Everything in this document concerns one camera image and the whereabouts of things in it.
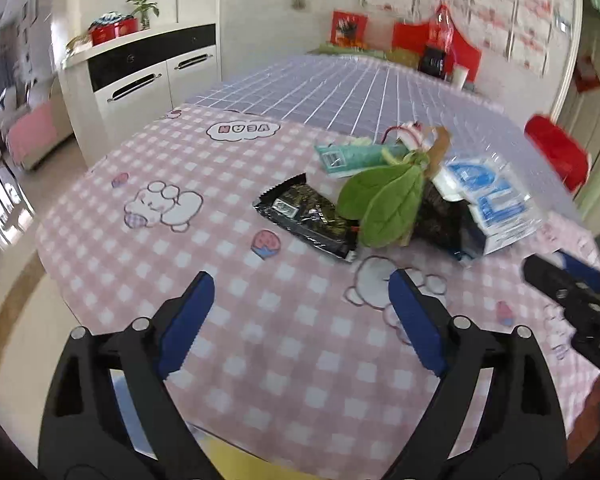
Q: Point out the blue grid tablecloth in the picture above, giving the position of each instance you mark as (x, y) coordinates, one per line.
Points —
(355, 90)

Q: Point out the red picture box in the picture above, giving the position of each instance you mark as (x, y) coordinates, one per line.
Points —
(349, 27)

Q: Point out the black box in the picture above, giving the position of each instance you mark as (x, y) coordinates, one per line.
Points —
(432, 62)

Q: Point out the pink cushioned bench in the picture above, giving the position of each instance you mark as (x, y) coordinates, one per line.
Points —
(30, 135)

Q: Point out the green potted plant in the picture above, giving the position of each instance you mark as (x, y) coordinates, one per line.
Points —
(144, 10)

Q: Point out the white cup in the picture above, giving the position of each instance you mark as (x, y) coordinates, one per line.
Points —
(459, 77)

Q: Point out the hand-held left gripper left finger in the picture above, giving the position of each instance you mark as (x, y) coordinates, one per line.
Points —
(187, 327)

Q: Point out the green leafy twig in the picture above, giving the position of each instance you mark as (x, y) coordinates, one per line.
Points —
(385, 200)

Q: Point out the black snack packet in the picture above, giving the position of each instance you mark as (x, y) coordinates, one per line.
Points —
(300, 215)
(440, 217)

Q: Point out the green flat box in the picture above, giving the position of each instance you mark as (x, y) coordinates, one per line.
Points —
(345, 50)

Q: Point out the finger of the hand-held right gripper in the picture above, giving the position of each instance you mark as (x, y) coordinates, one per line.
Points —
(582, 267)
(575, 310)

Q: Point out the dark dining chair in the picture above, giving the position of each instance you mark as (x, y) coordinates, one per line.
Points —
(2, 185)

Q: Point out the red chair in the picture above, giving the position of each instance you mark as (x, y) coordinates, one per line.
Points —
(555, 150)

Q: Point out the teal packet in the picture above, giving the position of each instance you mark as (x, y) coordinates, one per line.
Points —
(350, 156)

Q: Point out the yellow plastic item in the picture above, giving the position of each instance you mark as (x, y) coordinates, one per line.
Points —
(245, 465)

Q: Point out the gold flat box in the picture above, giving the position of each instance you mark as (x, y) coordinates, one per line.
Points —
(402, 57)

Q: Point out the red door decoration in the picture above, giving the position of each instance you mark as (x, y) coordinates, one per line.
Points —
(587, 75)

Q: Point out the white black sideboard cabinet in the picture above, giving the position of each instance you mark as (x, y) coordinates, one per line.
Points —
(130, 110)

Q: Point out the red white small wrapper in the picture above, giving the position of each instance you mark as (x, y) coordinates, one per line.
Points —
(410, 135)

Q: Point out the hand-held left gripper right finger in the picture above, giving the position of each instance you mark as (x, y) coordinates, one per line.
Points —
(420, 327)

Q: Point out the blue white plastic packet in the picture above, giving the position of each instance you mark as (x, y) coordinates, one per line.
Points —
(500, 205)

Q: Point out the pink checked tablecloth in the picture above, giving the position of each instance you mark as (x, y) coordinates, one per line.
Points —
(280, 385)

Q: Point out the red tin box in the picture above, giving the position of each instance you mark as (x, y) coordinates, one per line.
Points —
(112, 30)

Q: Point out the red gift board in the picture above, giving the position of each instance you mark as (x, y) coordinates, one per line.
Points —
(462, 52)

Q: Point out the cola bottle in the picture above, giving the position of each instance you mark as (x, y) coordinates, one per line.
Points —
(441, 27)

